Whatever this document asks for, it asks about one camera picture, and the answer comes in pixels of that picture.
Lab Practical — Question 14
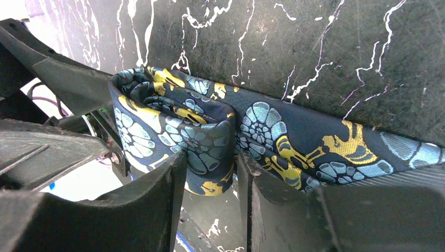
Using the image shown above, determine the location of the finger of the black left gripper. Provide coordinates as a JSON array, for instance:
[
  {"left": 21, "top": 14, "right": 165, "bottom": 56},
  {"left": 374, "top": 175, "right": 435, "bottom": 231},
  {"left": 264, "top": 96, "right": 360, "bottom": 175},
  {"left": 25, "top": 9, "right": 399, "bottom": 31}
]
[
  {"left": 1, "top": 119, "right": 109, "bottom": 191},
  {"left": 1, "top": 18, "right": 111, "bottom": 116}
]

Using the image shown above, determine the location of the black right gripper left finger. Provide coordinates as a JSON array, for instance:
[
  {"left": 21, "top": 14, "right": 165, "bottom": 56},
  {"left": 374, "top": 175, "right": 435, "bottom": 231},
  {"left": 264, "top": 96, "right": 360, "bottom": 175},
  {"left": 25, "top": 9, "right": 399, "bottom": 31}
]
[{"left": 1, "top": 151, "right": 187, "bottom": 251}]

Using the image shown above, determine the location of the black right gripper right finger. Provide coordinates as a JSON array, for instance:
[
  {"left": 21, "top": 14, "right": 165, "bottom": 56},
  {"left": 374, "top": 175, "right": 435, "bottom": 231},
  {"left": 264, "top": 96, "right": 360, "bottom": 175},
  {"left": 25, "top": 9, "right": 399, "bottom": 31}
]
[{"left": 237, "top": 152, "right": 444, "bottom": 251}]

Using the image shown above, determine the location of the blue floral tie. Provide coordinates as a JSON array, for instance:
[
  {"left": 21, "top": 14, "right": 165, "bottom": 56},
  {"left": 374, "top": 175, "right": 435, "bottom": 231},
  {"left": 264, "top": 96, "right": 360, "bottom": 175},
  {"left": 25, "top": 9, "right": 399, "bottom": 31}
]
[{"left": 109, "top": 67, "right": 444, "bottom": 196}]

